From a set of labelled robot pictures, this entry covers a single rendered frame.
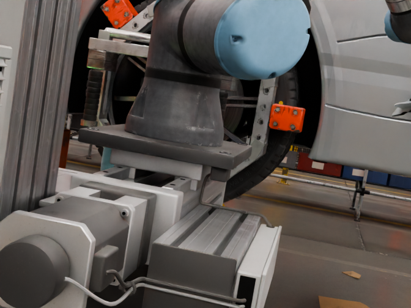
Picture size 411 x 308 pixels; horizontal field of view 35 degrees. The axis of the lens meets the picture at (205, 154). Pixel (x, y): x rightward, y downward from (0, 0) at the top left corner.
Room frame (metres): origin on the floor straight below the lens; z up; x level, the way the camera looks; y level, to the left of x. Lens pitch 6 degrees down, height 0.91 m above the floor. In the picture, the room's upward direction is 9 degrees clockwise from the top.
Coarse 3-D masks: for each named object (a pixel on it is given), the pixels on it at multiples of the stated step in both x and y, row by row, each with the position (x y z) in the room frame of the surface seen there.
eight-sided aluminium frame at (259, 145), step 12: (144, 12) 1.90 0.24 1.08; (132, 24) 1.91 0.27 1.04; (144, 24) 1.90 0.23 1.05; (108, 72) 1.96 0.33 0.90; (108, 84) 1.96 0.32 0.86; (264, 84) 1.81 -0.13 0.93; (276, 84) 1.84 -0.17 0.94; (108, 96) 1.97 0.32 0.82; (264, 96) 1.81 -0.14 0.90; (264, 108) 1.85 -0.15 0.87; (96, 120) 1.92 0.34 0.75; (264, 120) 1.81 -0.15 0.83; (252, 132) 1.82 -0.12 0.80; (264, 132) 1.81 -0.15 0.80; (252, 144) 1.81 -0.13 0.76; (264, 144) 1.81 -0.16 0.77; (252, 156) 1.81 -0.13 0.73; (240, 168) 1.82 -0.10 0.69
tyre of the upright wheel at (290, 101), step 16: (288, 80) 1.88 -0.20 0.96; (288, 96) 1.88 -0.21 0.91; (272, 144) 1.88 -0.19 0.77; (288, 144) 1.95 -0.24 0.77; (256, 160) 1.89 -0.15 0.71; (272, 160) 1.89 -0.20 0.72; (240, 176) 1.90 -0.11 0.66; (256, 176) 1.89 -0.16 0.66; (224, 192) 1.91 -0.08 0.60; (240, 192) 1.91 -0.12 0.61
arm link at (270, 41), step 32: (224, 0) 0.84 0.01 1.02; (256, 0) 0.80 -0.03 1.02; (288, 0) 0.82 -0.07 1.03; (192, 32) 0.87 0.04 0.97; (224, 32) 0.81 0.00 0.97; (256, 32) 0.81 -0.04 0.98; (288, 32) 0.83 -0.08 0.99; (224, 64) 0.84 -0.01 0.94; (256, 64) 0.82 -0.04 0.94; (288, 64) 0.84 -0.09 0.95
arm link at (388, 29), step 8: (392, 0) 1.21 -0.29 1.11; (400, 0) 1.20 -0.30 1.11; (408, 0) 1.20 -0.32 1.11; (392, 8) 1.23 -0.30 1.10; (400, 8) 1.21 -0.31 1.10; (408, 8) 1.21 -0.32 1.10; (392, 16) 1.25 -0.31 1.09; (400, 16) 1.23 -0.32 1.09; (408, 16) 1.22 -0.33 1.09; (392, 24) 1.27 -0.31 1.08; (400, 24) 1.24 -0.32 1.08; (408, 24) 1.23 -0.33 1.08; (392, 32) 1.27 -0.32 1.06; (400, 32) 1.26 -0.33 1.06; (408, 32) 1.24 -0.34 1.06; (400, 40) 1.27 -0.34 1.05; (408, 40) 1.26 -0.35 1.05
